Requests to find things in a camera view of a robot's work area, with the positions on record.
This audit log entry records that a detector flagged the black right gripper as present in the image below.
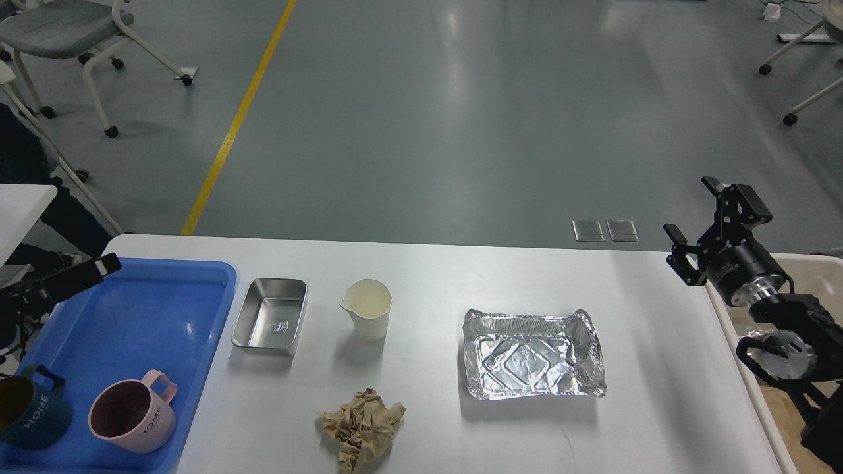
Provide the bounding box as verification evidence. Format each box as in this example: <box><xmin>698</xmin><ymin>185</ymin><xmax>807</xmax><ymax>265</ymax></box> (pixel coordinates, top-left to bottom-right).
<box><xmin>663</xmin><ymin>176</ymin><xmax>791</xmax><ymax>307</ymax></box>

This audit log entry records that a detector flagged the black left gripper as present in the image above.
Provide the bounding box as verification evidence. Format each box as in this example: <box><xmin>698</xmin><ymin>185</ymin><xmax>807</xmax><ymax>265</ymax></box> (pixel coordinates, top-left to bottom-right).
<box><xmin>1</xmin><ymin>253</ymin><xmax>122</xmax><ymax>349</ymax></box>

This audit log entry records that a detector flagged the pink HOME mug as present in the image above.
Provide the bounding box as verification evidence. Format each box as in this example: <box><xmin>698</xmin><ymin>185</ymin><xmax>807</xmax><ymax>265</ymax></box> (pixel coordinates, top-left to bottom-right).
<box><xmin>88</xmin><ymin>369</ymin><xmax>178</xmax><ymax>454</ymax></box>

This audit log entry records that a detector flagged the stainless steel rectangular box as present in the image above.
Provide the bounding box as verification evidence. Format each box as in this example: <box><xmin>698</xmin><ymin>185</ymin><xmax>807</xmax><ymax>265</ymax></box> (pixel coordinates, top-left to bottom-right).
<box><xmin>230</xmin><ymin>277</ymin><xmax>308</xmax><ymax>357</ymax></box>

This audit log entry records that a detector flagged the aluminium foil tray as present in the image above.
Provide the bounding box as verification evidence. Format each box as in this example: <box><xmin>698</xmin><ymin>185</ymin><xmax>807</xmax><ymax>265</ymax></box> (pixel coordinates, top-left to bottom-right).
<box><xmin>462</xmin><ymin>309</ymin><xmax>607</xmax><ymax>401</ymax></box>

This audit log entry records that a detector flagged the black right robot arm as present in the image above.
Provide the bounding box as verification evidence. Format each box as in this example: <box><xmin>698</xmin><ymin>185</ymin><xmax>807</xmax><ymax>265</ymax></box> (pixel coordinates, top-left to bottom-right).
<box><xmin>663</xmin><ymin>176</ymin><xmax>842</xmax><ymax>473</ymax></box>

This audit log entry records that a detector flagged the floor socket plate right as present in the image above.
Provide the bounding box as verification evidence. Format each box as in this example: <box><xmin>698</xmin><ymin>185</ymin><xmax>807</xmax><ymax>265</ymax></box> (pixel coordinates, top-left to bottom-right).
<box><xmin>606</xmin><ymin>219</ymin><xmax>640</xmax><ymax>242</ymax></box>

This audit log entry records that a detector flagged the floor socket plate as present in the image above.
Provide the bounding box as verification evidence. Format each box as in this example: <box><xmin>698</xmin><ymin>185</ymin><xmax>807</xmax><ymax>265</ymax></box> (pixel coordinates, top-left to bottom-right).
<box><xmin>572</xmin><ymin>219</ymin><xmax>606</xmax><ymax>243</ymax></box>
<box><xmin>606</xmin><ymin>219</ymin><xmax>640</xmax><ymax>242</ymax></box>

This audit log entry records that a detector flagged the white side table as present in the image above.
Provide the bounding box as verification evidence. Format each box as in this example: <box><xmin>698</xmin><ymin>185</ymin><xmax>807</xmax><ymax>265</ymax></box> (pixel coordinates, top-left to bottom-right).
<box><xmin>1</xmin><ymin>184</ymin><xmax>57</xmax><ymax>264</ymax></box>

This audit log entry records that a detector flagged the blue plastic tray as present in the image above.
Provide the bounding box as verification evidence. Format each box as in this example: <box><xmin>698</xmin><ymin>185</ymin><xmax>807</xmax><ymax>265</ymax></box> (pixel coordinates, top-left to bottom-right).
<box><xmin>1</xmin><ymin>258</ymin><xmax>238</xmax><ymax>473</ymax></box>

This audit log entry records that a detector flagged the floor socket plate left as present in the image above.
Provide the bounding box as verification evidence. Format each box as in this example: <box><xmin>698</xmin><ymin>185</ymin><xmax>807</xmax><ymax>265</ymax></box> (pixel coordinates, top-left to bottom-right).
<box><xmin>572</xmin><ymin>219</ymin><xmax>606</xmax><ymax>243</ymax></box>

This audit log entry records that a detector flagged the dark blue HOME mug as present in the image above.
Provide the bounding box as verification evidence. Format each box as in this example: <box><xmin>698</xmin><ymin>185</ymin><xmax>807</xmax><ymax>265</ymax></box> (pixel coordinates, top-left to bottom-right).
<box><xmin>1</xmin><ymin>364</ymin><xmax>72</xmax><ymax>450</ymax></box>

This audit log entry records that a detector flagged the white chair legs right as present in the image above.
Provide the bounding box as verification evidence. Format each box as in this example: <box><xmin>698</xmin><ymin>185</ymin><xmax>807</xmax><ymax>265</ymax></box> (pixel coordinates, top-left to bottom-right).
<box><xmin>759</xmin><ymin>0</ymin><xmax>843</xmax><ymax>126</ymax></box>

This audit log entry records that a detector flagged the beige plastic bin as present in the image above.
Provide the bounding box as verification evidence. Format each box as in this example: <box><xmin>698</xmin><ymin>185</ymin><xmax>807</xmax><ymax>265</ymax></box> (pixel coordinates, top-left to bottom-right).
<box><xmin>736</xmin><ymin>290</ymin><xmax>841</xmax><ymax>473</ymax></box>

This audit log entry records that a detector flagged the grey office chair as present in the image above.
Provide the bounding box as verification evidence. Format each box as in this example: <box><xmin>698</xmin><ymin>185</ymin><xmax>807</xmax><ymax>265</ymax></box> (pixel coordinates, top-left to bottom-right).
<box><xmin>1</xmin><ymin>1</ymin><xmax>193</xmax><ymax>138</ymax></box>

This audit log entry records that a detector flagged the white paper cup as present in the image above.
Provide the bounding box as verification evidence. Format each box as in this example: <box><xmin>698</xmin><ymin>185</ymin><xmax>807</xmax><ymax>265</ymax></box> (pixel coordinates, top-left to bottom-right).
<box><xmin>339</xmin><ymin>278</ymin><xmax>393</xmax><ymax>342</ymax></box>

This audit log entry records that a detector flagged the crumpled brown paper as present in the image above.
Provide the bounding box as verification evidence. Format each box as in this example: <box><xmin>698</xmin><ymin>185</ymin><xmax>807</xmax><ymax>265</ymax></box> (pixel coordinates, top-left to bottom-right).
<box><xmin>318</xmin><ymin>388</ymin><xmax>407</xmax><ymax>473</ymax></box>

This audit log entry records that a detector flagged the white folding chair frame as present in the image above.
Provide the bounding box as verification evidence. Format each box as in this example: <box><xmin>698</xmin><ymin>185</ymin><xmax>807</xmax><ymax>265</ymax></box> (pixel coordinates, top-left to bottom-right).
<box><xmin>1</xmin><ymin>62</ymin><xmax>124</xmax><ymax>235</ymax></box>

